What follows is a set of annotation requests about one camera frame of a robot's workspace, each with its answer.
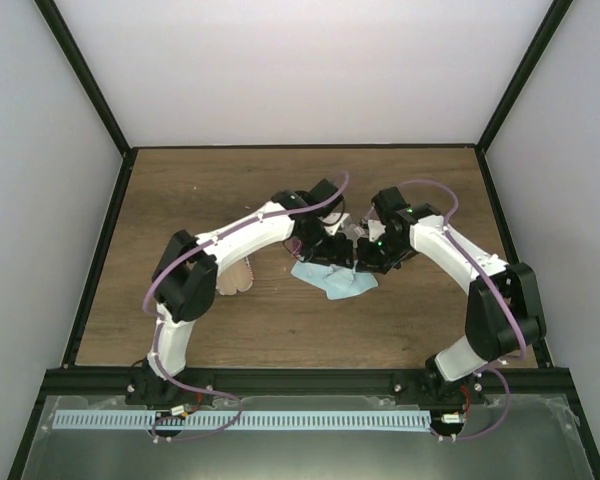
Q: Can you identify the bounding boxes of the light blue cleaning cloth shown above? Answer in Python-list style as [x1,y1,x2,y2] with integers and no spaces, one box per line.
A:
[291,262,348,292]

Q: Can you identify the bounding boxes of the pink transparent sunglasses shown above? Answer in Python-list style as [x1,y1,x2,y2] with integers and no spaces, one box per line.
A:
[291,237,302,258]

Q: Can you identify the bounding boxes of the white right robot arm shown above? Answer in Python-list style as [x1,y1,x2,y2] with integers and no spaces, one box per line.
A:
[356,199,546,403]

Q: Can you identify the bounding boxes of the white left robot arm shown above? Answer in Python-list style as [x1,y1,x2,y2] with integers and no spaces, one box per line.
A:
[143,180,354,404]

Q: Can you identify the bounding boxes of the grey hard glasses case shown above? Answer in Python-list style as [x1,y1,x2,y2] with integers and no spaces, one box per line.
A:
[337,213,368,243]

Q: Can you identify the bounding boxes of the beige open glasses case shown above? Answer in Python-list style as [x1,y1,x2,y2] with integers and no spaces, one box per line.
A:
[216,257,254,296]

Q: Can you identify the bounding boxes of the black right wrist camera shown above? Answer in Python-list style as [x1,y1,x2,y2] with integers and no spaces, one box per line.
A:
[371,186,411,224]

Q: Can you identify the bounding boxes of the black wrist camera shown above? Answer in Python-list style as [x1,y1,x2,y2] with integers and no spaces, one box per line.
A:
[305,179,344,218]
[371,186,411,224]

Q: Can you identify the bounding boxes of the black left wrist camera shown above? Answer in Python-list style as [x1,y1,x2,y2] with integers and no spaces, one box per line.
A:
[305,179,344,218]

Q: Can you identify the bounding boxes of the light blue slotted cable duct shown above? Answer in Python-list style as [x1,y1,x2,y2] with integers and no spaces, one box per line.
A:
[51,410,431,433]

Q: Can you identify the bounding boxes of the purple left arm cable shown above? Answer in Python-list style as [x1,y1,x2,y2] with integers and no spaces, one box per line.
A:
[143,171,244,445]

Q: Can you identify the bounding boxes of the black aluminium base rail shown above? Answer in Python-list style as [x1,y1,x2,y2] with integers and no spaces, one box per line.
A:
[42,367,574,406]

